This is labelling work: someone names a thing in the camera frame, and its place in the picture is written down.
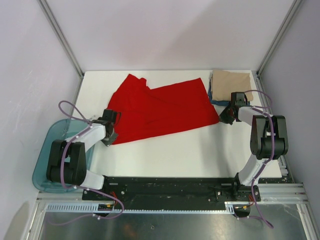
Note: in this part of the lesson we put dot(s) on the aluminium frame post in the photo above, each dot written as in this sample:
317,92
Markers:
284,27
52,20

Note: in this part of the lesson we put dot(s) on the right aluminium frame post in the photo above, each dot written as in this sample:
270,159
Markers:
284,27

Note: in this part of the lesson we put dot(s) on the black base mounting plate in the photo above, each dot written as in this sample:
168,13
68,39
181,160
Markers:
177,194

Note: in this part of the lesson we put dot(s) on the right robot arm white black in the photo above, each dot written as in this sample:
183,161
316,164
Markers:
268,136

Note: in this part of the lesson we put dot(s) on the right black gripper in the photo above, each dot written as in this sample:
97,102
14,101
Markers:
223,118

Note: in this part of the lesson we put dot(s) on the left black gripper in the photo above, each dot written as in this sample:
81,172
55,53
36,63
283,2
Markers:
108,142

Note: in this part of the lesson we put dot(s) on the teal translucent plastic bin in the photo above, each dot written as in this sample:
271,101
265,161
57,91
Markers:
61,130

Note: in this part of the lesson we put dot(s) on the folded beige t-shirt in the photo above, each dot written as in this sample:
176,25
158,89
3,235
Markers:
223,83

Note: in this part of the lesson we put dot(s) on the folded blue t-shirt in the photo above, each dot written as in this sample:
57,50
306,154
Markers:
223,103

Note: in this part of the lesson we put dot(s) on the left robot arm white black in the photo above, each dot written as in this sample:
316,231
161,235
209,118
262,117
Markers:
67,162

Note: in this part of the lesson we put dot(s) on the red t-shirt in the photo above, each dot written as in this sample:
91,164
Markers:
147,113

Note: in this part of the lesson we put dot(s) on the left aluminium frame post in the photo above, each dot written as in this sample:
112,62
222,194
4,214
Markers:
52,20

